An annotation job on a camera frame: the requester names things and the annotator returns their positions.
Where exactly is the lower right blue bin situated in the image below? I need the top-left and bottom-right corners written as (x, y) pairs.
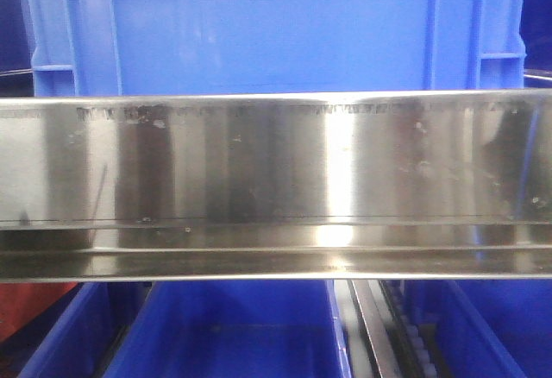
top-left (403, 280), bottom-right (551, 377)

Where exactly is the stainless steel shelf rail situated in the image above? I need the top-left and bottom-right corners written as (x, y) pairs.
top-left (1, 89), bottom-right (551, 282)

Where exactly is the blue bin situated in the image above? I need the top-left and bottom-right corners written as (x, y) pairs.
top-left (403, 280), bottom-right (551, 377)
top-left (18, 282), bottom-right (146, 377)
top-left (104, 280), bottom-right (351, 377)

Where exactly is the blue shelf box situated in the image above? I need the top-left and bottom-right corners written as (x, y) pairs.
top-left (28, 0), bottom-right (525, 96)

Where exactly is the metal roller track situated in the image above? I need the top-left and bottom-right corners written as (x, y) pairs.
top-left (334, 280), bottom-right (452, 377)

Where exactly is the lower middle blue bin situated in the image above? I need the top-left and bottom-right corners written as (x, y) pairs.
top-left (104, 280), bottom-right (351, 377)

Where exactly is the lower left blue bin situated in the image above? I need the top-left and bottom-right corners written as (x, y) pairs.
top-left (18, 282), bottom-right (146, 377)

